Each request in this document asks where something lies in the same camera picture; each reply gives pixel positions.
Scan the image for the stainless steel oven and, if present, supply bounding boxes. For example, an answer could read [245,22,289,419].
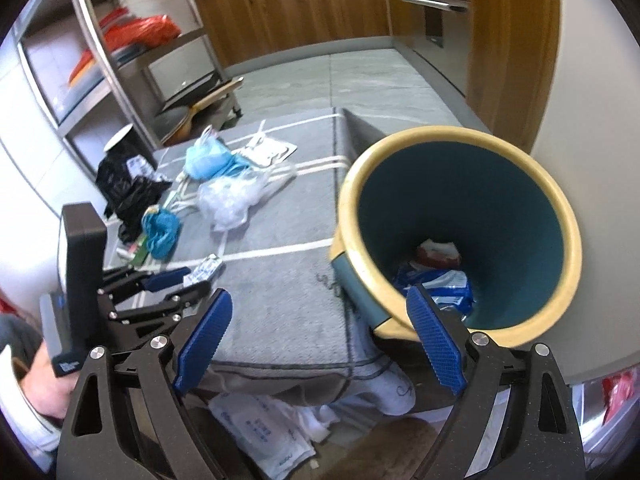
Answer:
[385,0,473,97]

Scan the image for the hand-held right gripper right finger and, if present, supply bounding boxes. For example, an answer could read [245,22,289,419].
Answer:
[405,284,586,480]

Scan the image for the teal plastic bag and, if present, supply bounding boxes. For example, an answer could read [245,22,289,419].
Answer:
[141,207,181,262]

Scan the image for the grey striped table cloth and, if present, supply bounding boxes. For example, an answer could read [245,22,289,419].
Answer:
[107,107,493,413]

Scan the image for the red white package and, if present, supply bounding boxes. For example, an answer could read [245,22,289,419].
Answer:
[600,367,634,427]

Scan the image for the red plastic bag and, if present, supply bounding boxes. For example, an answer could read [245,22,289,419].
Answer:
[97,12,181,52]

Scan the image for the wooden kitchen cabinets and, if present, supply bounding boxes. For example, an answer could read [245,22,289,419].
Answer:
[192,0,401,68]

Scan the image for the black plastic bag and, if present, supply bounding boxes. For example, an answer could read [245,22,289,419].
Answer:
[95,140,173,243]

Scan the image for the small blue white sachet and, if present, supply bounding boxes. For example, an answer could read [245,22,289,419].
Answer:
[182,254,224,289]

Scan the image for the stainless steel shelf rack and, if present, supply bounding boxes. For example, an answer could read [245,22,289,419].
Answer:
[15,0,246,171]

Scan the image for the tall wooden cabinet panel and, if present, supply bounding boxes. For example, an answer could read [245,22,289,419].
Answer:
[465,0,561,155]

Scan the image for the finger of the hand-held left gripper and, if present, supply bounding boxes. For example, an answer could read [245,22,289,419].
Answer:
[100,266,193,306]
[107,280,213,343]

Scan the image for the person's left hand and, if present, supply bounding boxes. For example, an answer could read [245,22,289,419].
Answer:
[21,347,76,419]

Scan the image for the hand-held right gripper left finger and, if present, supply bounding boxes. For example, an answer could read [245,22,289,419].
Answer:
[56,287,236,480]

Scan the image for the red white wrapper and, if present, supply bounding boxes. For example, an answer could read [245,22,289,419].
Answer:
[415,240,462,269]

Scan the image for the wooden handled pan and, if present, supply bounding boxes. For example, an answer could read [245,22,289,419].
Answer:
[172,76,246,141]

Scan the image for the orange board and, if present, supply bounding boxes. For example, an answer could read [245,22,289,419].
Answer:
[69,49,109,87]

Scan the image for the white plastic bags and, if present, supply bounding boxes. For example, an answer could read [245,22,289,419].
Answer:
[207,392,319,479]

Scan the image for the clear plastic bag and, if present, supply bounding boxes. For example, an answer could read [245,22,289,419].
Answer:
[197,162,297,232]

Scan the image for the person's left forearm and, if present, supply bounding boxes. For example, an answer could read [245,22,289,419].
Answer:
[0,342,62,467]

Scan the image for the yellow teal waste bin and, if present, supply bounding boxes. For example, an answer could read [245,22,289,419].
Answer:
[327,127,583,348]

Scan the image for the black mug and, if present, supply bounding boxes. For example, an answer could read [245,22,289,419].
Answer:
[102,125,137,154]

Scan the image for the flat silver foil packet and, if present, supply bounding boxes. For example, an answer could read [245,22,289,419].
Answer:
[235,132,297,167]

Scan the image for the black frying pan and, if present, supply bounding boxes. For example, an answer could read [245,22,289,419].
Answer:
[152,110,201,144]

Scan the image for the blue face mask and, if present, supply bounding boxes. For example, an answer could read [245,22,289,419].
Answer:
[184,137,251,182]

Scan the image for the blue white snack packet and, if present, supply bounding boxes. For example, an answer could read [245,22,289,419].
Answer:
[392,265,476,322]

